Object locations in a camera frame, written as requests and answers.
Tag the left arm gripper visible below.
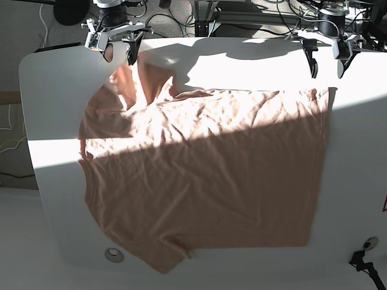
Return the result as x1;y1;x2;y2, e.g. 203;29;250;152
291;30;362;79

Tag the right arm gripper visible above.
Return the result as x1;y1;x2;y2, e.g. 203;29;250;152
80;18;154;66

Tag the salmon pink T-shirt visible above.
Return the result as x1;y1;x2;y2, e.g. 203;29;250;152
79;61;330;274

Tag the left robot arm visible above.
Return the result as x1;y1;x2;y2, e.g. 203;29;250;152
291;4;361;79

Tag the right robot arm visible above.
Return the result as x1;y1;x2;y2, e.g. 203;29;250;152
81;1;154;66

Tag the black round stand base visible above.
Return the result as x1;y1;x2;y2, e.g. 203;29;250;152
53;0;90;26

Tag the red warning sticker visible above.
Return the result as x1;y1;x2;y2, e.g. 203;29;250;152
382;196;387;212

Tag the metal table grommet right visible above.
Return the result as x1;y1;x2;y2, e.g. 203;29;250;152
363;236;379;251

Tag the metal table grommet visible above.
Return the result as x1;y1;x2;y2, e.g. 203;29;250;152
363;236;379;251
104;248;125;263

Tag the metal table grommet left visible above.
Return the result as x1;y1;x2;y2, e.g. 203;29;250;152
104;248;125;263

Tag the aluminium frame post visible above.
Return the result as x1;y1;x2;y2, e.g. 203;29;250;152
190;1;220;37

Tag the black clamp with cable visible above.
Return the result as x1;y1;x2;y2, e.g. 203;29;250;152
348;250;386;290

